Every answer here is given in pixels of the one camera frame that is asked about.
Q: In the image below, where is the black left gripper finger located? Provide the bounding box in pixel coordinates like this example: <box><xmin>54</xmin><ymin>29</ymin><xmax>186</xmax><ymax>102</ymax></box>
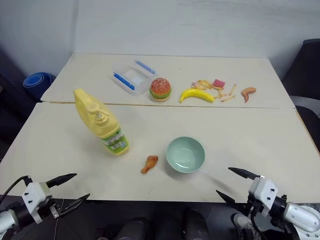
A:
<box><xmin>59</xmin><ymin>192</ymin><xmax>91</xmax><ymax>217</ymax></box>
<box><xmin>45</xmin><ymin>173</ymin><xmax>78</xmax><ymax>189</ymax></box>

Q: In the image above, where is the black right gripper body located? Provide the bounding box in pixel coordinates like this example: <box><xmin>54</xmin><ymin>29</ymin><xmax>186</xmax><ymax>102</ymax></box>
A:
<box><xmin>245</xmin><ymin>192</ymin><xmax>264</xmax><ymax>219</ymax></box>

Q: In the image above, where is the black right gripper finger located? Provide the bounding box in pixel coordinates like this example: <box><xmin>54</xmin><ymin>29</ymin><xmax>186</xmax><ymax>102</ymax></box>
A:
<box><xmin>227</xmin><ymin>166</ymin><xmax>262</xmax><ymax>182</ymax></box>
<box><xmin>215</xmin><ymin>189</ymin><xmax>251</xmax><ymax>214</ymax></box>

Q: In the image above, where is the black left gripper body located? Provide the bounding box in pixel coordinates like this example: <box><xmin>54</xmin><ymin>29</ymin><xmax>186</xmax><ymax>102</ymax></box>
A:
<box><xmin>37</xmin><ymin>181</ymin><xmax>63</xmax><ymax>224</ymax></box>

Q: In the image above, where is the light green bowl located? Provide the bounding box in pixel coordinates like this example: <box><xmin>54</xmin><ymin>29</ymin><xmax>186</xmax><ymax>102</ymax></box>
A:
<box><xmin>165</xmin><ymin>136</ymin><xmax>206</xmax><ymax>174</ymax></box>

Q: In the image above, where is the yellow squeeze bottle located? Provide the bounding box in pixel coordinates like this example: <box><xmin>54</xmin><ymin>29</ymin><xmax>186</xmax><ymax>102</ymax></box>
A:
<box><xmin>72</xmin><ymin>87</ymin><xmax>131</xmax><ymax>157</ymax></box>

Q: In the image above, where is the white shoe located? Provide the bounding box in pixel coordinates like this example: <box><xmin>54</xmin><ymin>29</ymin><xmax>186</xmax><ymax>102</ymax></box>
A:
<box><xmin>233</xmin><ymin>213</ymin><xmax>254</xmax><ymax>230</ymax></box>

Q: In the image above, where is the short toy french fry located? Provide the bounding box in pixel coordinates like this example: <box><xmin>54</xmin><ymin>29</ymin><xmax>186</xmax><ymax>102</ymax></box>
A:
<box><xmin>213</xmin><ymin>88</ymin><xmax>228</xmax><ymax>99</ymax></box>

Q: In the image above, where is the toy fried chicken drumstick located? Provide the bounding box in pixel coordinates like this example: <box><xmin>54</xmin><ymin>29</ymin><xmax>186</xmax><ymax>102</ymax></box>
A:
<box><xmin>140</xmin><ymin>154</ymin><xmax>160</xmax><ymax>175</ymax></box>

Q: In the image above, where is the yellow toy banana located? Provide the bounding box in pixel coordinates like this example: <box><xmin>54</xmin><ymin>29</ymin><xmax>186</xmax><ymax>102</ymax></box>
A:
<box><xmin>178</xmin><ymin>88</ymin><xmax>216</xmax><ymax>104</ymax></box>

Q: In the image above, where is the pink toy block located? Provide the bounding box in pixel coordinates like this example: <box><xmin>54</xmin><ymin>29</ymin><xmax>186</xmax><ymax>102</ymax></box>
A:
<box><xmin>212</xmin><ymin>78</ymin><xmax>227</xmax><ymax>89</ymax></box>

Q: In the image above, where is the dark furniture piece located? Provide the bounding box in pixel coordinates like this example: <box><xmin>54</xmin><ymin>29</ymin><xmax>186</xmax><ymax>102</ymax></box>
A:
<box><xmin>0</xmin><ymin>47</ymin><xmax>42</xmax><ymax>162</ymax></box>

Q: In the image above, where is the toy french fry pile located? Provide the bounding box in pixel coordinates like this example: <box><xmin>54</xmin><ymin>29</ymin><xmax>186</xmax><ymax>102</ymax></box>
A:
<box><xmin>196</xmin><ymin>79</ymin><xmax>224</xmax><ymax>91</ymax></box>

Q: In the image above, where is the blue rolled mat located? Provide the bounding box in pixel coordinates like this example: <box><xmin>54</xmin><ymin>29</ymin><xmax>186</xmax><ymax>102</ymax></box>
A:
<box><xmin>22</xmin><ymin>72</ymin><xmax>57</xmax><ymax>96</ymax></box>

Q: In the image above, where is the toy hamburger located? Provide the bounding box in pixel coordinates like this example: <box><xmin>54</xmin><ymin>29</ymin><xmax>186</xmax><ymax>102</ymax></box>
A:
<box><xmin>149</xmin><ymin>77</ymin><xmax>173</xmax><ymax>103</ymax></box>

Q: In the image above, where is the black office chair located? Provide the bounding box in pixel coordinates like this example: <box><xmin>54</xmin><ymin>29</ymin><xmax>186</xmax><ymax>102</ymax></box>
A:
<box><xmin>281</xmin><ymin>38</ymin><xmax>320</xmax><ymax>154</ymax></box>

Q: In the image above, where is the clear container with blue clips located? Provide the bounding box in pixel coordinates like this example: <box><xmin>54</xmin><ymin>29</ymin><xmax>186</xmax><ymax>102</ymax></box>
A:
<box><xmin>111</xmin><ymin>59</ymin><xmax>159</xmax><ymax>97</ymax></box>

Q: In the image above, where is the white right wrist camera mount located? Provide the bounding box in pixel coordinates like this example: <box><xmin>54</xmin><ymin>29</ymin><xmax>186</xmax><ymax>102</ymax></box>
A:
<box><xmin>247</xmin><ymin>175</ymin><xmax>279</xmax><ymax>217</ymax></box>

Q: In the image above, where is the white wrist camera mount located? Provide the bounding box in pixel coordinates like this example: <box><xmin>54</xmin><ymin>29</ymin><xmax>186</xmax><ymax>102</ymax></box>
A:
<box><xmin>21</xmin><ymin>181</ymin><xmax>51</xmax><ymax>225</ymax></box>
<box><xmin>247</xmin><ymin>175</ymin><xmax>279</xmax><ymax>217</ymax></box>

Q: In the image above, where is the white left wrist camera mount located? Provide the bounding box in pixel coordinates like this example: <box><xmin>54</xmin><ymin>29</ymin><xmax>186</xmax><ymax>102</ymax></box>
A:
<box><xmin>21</xmin><ymin>181</ymin><xmax>51</xmax><ymax>225</ymax></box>

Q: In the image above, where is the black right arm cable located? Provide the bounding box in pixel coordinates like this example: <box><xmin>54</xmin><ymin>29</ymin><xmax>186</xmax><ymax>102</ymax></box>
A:
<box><xmin>249</xmin><ymin>211</ymin><xmax>267</xmax><ymax>240</ymax></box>

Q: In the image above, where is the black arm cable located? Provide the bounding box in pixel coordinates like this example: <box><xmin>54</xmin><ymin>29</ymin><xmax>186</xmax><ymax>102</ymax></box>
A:
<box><xmin>249</xmin><ymin>211</ymin><xmax>267</xmax><ymax>240</ymax></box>
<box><xmin>0</xmin><ymin>175</ymin><xmax>33</xmax><ymax>201</ymax></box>

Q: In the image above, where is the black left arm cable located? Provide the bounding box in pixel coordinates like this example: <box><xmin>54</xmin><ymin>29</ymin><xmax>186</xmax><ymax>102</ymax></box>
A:
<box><xmin>0</xmin><ymin>175</ymin><xmax>33</xmax><ymax>201</ymax></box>

